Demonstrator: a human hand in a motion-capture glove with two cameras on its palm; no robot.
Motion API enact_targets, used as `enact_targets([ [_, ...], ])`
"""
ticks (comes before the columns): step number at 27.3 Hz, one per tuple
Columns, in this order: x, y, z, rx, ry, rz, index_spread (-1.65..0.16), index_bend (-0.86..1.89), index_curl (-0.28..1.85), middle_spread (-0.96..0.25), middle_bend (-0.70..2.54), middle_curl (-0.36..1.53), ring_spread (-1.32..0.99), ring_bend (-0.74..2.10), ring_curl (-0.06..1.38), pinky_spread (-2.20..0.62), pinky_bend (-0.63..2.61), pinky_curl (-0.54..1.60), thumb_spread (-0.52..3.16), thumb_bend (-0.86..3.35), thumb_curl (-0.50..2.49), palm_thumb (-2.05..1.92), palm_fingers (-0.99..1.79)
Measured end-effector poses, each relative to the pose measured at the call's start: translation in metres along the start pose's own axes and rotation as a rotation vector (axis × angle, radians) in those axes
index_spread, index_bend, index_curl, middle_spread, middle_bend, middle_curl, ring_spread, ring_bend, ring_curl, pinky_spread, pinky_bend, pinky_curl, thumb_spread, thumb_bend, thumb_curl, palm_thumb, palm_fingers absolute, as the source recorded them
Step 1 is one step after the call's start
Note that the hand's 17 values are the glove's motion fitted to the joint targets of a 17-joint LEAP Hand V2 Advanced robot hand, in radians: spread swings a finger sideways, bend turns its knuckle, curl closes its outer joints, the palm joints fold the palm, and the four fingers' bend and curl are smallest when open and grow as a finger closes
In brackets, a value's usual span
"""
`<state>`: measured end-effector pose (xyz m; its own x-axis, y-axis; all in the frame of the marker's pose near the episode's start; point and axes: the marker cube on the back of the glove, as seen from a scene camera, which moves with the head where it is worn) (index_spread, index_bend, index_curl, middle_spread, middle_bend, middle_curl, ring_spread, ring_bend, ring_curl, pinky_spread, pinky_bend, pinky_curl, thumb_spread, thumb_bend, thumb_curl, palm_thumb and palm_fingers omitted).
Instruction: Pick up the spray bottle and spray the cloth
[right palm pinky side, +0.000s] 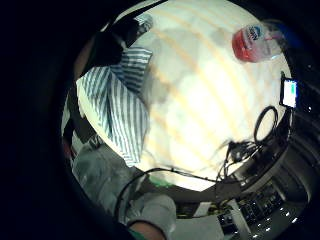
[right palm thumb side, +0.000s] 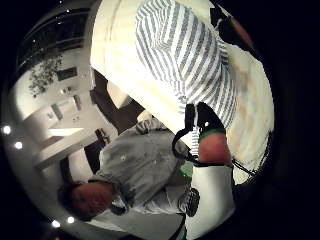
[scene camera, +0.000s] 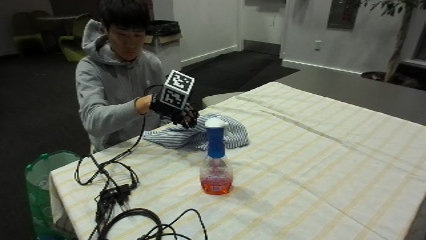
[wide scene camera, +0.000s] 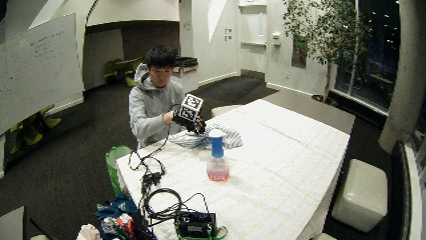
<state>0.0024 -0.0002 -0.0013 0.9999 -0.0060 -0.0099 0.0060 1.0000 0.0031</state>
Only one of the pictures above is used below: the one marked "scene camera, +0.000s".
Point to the blue striped cloth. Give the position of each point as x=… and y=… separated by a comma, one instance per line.
x=200, y=135

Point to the white marker cube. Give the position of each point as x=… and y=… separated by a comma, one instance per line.
x=177, y=89

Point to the orange liquid pump bottle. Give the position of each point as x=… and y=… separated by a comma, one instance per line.
x=216, y=159

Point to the the person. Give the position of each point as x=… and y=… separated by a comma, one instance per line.
x=107, y=86

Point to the striped cream tablecloth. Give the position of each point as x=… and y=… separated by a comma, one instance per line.
x=267, y=166

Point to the black bin with box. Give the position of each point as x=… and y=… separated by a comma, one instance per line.
x=163, y=33

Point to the green chair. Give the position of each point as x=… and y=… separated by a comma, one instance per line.
x=27, y=35
x=73, y=43

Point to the green plastic bag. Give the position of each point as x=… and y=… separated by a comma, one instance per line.
x=40, y=193

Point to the potted indoor tree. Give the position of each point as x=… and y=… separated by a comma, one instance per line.
x=397, y=36

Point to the white wall outlet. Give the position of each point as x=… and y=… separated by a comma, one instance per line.
x=317, y=45

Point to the dark wall frame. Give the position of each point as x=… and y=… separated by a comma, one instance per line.
x=342, y=13

